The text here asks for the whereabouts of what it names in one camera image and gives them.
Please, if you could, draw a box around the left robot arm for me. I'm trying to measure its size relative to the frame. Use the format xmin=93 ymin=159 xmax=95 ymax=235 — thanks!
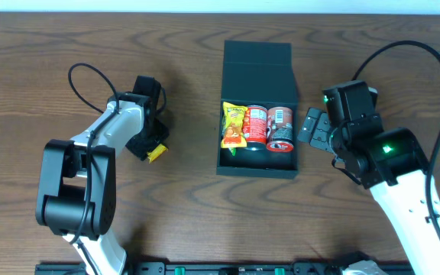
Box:
xmin=35 ymin=90 xmax=168 ymax=274

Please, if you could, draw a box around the red Pringles can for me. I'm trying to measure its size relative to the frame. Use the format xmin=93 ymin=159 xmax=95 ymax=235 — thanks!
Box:
xmin=266 ymin=107 xmax=294 ymax=153
xmin=242 ymin=105 xmax=267 ymax=150

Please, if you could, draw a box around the orange yellow snack bag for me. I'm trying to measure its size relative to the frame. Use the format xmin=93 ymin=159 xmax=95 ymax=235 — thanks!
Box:
xmin=221 ymin=102 xmax=248 ymax=148

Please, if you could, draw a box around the small yellow snack packet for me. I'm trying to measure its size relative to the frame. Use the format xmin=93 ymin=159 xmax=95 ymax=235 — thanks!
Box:
xmin=147 ymin=144 xmax=168 ymax=163

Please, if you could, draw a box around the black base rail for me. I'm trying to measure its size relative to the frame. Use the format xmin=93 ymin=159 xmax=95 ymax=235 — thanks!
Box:
xmin=34 ymin=251 xmax=414 ymax=275

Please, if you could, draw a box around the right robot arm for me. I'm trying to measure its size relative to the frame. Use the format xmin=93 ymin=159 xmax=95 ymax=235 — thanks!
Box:
xmin=299 ymin=108 xmax=440 ymax=274

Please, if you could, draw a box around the dark green box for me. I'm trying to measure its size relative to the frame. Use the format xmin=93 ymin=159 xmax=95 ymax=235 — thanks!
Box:
xmin=216 ymin=40 xmax=299 ymax=180

